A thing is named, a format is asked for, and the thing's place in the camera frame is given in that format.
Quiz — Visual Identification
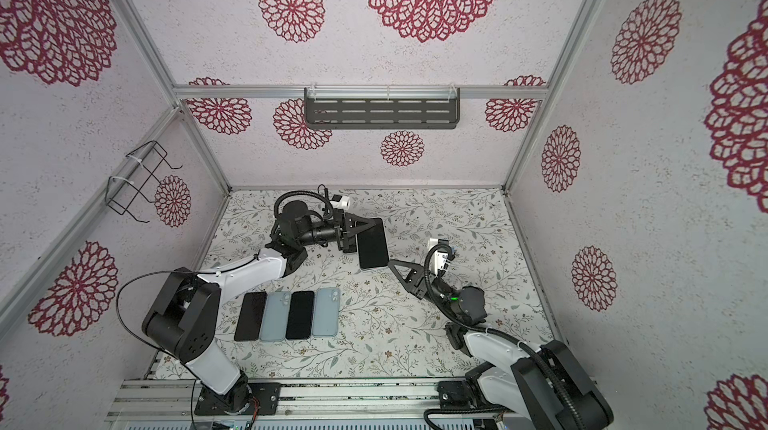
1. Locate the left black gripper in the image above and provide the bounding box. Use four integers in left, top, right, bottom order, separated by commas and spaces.
299, 207, 375, 251

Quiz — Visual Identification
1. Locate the black phone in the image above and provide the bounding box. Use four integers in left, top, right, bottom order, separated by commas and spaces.
357, 218, 390, 270
285, 290, 315, 340

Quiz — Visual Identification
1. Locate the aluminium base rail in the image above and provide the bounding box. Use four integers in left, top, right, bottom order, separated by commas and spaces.
104, 377, 464, 424

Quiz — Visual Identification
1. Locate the black wire wall basket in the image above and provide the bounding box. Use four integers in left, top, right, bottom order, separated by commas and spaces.
103, 139, 182, 224

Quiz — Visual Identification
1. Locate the grey slotted wall shelf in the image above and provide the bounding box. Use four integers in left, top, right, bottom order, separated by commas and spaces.
303, 88, 461, 130

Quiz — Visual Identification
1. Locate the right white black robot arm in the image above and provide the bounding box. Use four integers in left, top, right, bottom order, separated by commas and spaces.
388, 260, 614, 429

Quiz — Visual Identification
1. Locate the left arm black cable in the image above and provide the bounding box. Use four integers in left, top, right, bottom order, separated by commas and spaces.
115, 269, 205, 383

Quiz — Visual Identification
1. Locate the light blue phone case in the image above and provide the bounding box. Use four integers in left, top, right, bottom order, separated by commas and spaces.
259, 291, 292, 342
311, 287, 341, 338

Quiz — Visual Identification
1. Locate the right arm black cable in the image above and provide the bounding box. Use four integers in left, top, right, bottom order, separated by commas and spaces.
422, 243, 586, 430

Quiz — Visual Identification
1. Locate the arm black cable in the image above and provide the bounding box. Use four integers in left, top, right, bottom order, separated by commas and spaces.
115, 269, 205, 383
422, 243, 586, 430

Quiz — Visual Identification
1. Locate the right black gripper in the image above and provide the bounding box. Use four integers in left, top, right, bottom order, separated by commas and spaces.
392, 262, 462, 326

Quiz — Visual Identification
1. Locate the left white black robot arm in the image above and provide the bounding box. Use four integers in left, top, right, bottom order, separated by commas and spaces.
141, 190, 389, 415

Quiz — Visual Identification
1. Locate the black phone removed from case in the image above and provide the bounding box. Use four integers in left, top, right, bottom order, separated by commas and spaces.
234, 291, 268, 342

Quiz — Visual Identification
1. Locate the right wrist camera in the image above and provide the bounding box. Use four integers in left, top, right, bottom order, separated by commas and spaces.
428, 237, 450, 276

